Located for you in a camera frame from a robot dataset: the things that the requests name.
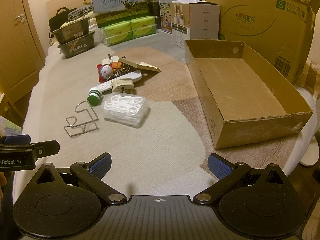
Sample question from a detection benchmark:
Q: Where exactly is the metal wire rack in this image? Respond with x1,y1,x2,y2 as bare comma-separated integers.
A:
63,100,99,138

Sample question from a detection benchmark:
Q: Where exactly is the green cap small bottle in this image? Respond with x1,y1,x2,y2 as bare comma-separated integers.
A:
86,88,102,106

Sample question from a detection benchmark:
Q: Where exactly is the beige power adapter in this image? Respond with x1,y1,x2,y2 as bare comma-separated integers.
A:
111,78,135,93

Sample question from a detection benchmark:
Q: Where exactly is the red Doraemon toy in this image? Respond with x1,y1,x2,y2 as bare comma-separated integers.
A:
97,64,115,83

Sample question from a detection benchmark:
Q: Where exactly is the white remote control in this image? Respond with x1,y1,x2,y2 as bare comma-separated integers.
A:
88,70,142,94

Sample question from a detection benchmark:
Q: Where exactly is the orange round tag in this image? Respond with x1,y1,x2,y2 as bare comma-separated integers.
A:
111,61,123,69

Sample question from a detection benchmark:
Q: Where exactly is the white wall plug charger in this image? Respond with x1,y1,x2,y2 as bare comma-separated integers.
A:
102,54,119,65

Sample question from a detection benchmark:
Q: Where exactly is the beige box lid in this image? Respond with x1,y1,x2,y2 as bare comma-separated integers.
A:
119,57,161,72

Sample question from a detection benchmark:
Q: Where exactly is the open brown cardboard tray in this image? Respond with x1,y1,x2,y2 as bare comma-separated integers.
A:
184,40,313,149

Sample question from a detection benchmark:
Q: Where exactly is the wooden door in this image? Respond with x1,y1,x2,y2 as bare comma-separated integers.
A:
1,0,45,103

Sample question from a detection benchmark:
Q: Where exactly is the lower black food tray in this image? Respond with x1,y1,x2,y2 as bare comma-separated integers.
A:
57,31,95,59

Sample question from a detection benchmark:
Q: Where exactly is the black food tray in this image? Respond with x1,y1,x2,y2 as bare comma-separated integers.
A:
53,18,89,44
57,31,95,59

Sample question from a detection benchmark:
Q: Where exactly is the upper black food tray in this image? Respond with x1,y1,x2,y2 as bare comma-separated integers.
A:
53,18,89,44

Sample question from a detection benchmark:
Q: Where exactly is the black laptop bag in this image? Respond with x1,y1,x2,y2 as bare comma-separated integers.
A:
48,7,75,38

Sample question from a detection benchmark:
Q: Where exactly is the left green tissue pack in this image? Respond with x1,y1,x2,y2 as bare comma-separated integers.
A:
103,21,133,47

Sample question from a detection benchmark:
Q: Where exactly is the green tissue pack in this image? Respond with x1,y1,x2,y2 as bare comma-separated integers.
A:
130,16,157,38
103,21,133,47

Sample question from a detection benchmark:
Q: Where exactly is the right green tissue pack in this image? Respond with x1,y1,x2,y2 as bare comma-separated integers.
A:
130,16,157,38

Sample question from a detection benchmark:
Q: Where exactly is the white product box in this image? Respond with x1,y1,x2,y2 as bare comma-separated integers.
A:
171,0,220,49

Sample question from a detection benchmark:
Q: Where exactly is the large brown cardboard box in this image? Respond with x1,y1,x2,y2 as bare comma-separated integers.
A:
206,0,319,82

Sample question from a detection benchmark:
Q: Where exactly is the green landscape milk box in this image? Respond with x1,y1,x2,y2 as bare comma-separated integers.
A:
91,0,149,28

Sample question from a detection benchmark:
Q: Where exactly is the dark box behind milk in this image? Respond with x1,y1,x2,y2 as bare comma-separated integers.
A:
146,0,161,29

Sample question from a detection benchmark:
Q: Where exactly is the grey folded cable bundle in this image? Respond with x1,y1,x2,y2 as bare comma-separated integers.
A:
67,4,94,21

